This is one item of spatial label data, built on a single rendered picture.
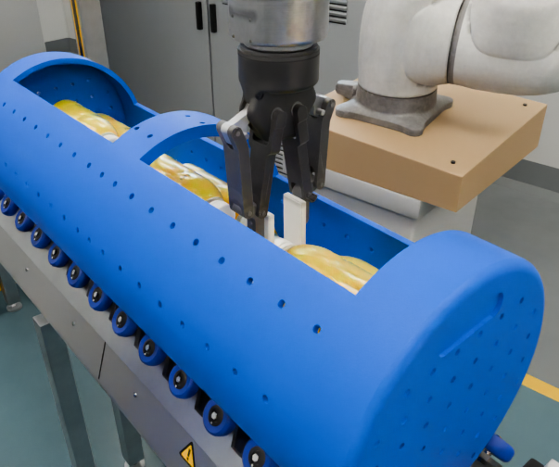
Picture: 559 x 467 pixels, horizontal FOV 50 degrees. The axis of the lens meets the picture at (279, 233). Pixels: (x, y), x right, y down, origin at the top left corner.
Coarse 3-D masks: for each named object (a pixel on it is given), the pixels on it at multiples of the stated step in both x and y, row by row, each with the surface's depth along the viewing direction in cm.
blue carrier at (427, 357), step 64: (64, 64) 105; (0, 128) 92; (64, 128) 80; (192, 128) 72; (64, 192) 76; (128, 192) 67; (128, 256) 65; (192, 256) 58; (256, 256) 54; (384, 256) 74; (448, 256) 48; (512, 256) 50; (192, 320) 57; (256, 320) 51; (320, 320) 47; (384, 320) 45; (448, 320) 44; (512, 320) 53; (256, 384) 51; (320, 384) 46; (384, 384) 43; (448, 384) 49; (512, 384) 60; (320, 448) 46; (384, 448) 46; (448, 448) 56
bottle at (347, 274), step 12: (288, 252) 62; (300, 252) 61; (312, 252) 61; (324, 252) 61; (312, 264) 59; (324, 264) 59; (336, 264) 59; (348, 264) 59; (336, 276) 58; (348, 276) 57; (360, 276) 57; (348, 288) 56; (360, 288) 56
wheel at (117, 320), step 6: (120, 312) 84; (114, 318) 84; (120, 318) 83; (126, 318) 82; (114, 324) 84; (120, 324) 83; (126, 324) 82; (132, 324) 82; (114, 330) 83; (120, 330) 82; (126, 330) 82; (132, 330) 82; (126, 336) 83
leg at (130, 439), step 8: (120, 416) 162; (120, 424) 165; (128, 424) 165; (120, 432) 168; (128, 432) 166; (136, 432) 168; (120, 440) 171; (128, 440) 168; (136, 440) 170; (128, 448) 169; (136, 448) 171; (128, 456) 170; (136, 456) 172; (144, 456) 175; (128, 464) 176; (136, 464) 176; (144, 464) 176
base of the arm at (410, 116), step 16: (352, 96) 122; (368, 96) 114; (384, 96) 112; (432, 96) 114; (448, 96) 122; (336, 112) 118; (352, 112) 116; (368, 112) 115; (384, 112) 113; (400, 112) 113; (416, 112) 113; (432, 112) 115; (400, 128) 112; (416, 128) 110
